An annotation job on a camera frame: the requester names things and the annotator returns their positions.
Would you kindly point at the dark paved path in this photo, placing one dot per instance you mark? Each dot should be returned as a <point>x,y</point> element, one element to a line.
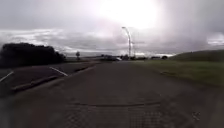
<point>116,90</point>

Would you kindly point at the tall curved street lamp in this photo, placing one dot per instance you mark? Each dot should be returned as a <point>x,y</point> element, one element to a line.
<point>129,43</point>

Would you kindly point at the small tree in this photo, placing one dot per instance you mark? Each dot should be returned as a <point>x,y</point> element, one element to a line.
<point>77,55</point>

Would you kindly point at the dark asphalt road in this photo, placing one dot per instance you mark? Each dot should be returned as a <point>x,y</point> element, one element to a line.
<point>33,74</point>

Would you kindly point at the grass verge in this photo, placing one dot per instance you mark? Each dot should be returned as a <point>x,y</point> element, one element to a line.
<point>193,70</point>

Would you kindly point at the kerb strip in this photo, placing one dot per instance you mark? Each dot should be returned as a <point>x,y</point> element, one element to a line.
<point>33,84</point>

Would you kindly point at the row of dark trees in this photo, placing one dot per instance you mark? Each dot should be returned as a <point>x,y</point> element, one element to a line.
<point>28,55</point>

